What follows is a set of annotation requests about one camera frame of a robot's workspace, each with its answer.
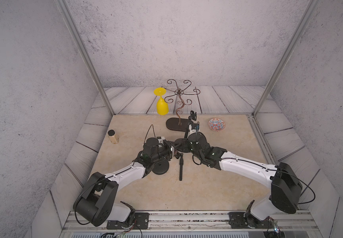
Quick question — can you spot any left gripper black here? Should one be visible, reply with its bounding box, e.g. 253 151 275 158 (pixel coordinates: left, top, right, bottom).
150 140 181 164

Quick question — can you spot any black microphone stand pole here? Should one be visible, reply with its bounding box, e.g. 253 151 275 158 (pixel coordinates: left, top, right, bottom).
184 111 199 139

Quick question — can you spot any black round stand base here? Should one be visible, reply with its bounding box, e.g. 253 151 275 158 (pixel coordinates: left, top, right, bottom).
174 138 192 153

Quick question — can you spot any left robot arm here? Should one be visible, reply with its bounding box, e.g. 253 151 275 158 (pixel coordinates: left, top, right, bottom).
73 137 177 227

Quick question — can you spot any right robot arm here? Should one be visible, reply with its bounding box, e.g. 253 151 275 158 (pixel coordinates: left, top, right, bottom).
187 132 302 224

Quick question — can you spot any spare black microphone pole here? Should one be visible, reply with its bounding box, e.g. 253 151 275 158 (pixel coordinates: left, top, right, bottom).
179 153 184 181

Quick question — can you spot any dark oval stand base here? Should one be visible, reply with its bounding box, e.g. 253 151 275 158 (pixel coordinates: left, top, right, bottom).
166 118 190 132

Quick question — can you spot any red blue patterned bowl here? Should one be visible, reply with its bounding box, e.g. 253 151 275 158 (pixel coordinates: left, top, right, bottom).
208 118 226 132

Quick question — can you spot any spice jar black lid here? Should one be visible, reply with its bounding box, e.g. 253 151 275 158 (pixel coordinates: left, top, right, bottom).
107 130 119 144

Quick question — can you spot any yellow plastic goblet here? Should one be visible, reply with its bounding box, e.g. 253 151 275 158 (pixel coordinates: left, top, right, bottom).
154 87 169 116

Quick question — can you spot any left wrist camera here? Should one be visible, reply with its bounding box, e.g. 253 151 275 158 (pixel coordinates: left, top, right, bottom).
156 136 165 147

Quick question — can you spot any scrolled wire holder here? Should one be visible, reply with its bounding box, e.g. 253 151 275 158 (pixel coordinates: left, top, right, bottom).
164 79 201 119

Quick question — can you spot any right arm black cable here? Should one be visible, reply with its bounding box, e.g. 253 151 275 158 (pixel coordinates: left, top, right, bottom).
290 175 316 205

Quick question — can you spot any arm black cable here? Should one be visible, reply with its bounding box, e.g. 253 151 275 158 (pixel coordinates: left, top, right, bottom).
74 184 100 226
290 175 316 205

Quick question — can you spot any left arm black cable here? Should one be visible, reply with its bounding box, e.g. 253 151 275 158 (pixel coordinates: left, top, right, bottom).
74 184 100 226

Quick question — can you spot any aluminium front rail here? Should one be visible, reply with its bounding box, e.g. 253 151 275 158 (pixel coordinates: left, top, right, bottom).
60 210 322 238

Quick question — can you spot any aluminium left corner post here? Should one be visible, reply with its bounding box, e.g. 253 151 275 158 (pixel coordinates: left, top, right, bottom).
55 0 115 116

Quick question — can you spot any aluminium corner post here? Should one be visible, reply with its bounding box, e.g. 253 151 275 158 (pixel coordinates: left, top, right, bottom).
252 0 321 118
55 0 115 116

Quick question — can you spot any aluminium right corner post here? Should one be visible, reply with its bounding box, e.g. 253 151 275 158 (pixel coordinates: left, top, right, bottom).
252 0 321 118

